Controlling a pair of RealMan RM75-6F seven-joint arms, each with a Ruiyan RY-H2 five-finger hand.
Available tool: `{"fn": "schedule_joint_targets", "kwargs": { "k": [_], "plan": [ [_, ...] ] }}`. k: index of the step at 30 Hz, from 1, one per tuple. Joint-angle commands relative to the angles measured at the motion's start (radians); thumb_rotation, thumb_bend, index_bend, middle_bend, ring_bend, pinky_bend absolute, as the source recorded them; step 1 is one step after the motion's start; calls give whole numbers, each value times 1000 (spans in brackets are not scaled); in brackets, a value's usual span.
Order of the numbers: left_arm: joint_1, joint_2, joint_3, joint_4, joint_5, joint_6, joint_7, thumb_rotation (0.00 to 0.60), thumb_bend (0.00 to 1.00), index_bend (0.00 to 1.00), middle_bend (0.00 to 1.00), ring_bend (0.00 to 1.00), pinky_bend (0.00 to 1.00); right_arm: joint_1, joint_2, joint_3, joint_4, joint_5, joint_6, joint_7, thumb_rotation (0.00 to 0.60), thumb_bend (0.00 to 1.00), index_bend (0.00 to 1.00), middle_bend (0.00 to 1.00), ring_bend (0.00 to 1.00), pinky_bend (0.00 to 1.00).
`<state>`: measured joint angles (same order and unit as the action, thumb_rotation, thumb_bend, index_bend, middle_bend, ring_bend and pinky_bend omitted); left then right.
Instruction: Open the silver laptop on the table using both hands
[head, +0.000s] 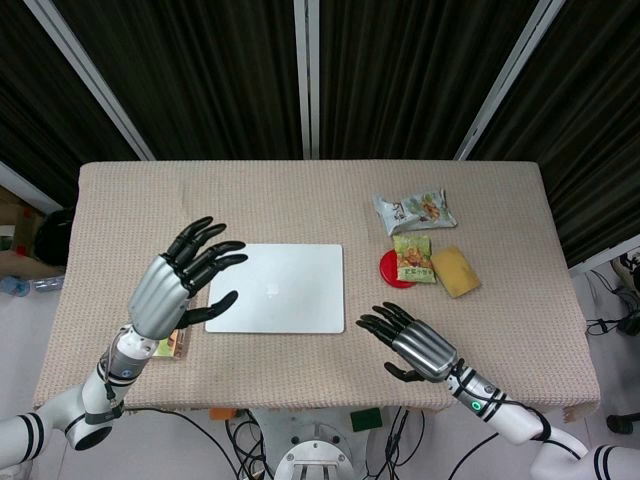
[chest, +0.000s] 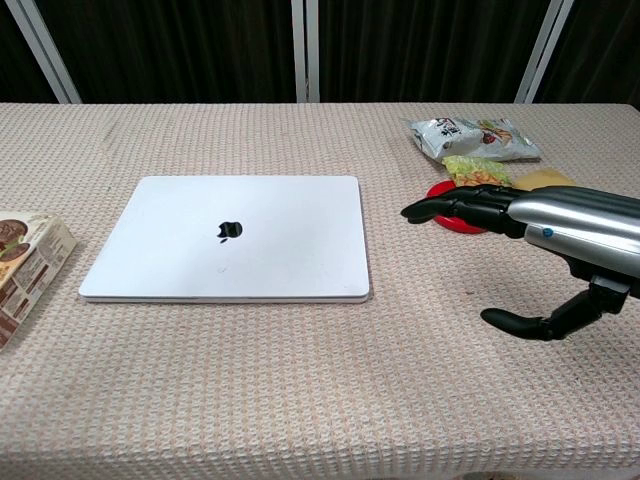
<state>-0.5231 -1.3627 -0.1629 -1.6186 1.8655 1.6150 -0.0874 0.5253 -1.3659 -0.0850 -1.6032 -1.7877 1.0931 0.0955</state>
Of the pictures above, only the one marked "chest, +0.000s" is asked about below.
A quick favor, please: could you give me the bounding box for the white slanted frame pole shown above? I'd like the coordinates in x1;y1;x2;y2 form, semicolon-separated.
0;0;82;105
513;0;577;105

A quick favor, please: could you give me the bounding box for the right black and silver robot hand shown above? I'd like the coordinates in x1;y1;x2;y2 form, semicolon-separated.
399;183;640;344

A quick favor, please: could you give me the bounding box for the green and yellow snack bag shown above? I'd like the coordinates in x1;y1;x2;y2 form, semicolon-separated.
442;154;514;189

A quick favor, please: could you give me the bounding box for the brown printed cookie box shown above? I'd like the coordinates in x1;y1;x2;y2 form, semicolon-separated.
0;214;79;352

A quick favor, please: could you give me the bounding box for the white printed snack bag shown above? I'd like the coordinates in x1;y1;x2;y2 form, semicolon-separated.
403;115;544;163

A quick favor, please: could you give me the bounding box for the red round disc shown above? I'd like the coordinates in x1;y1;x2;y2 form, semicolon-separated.
426;179;494;235

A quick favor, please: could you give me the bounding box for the yellow flat sponge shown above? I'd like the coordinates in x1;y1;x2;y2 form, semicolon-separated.
512;168;576;192

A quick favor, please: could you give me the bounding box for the silver laptop with apple logo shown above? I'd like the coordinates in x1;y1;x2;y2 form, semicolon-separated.
78;174;372;304

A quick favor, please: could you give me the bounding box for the beige waffle-weave tablecloth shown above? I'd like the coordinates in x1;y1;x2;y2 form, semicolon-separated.
0;101;640;480

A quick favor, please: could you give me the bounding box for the white upright frame pole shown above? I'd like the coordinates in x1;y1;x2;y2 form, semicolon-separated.
291;0;322;104

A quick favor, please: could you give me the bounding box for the black curtain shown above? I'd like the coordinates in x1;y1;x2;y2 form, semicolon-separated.
0;0;640;109

